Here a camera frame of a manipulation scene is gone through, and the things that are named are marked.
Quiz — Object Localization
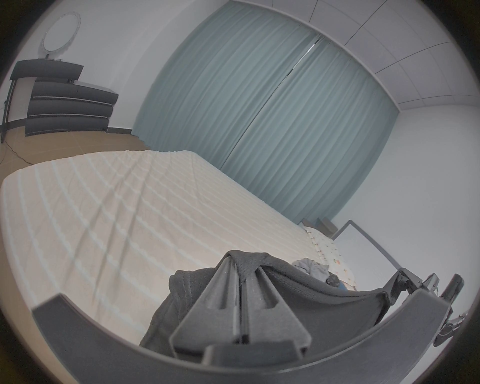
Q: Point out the black dressing table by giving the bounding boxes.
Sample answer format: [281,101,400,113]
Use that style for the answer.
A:
[0,59,85,143]

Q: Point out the grey knit garment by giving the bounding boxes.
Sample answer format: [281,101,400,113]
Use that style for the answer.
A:
[292,258,331,282]

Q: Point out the bed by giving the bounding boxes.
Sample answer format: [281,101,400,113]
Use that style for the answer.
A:
[0,149,404,347]

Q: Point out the round white mirror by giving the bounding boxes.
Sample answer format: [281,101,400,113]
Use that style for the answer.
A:
[39,12,81,61]

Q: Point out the grey bedside table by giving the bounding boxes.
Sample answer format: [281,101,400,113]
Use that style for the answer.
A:
[302,217,338,238]

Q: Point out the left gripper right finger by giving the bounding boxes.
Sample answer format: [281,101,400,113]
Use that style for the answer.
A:
[244,265,313,357]

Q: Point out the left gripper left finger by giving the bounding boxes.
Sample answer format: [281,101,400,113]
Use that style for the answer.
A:
[168,258,242,353]

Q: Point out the blue-green curtain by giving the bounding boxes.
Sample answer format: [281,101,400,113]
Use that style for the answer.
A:
[133,0,399,226]

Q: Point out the white printed pillow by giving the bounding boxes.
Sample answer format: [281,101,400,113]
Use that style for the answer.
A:
[303,226,357,289]

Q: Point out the black cable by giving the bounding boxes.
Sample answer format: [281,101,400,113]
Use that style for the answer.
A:
[2,139,34,166]

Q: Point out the black T-shirt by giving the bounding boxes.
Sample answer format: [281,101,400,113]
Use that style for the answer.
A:
[139,250,398,361]

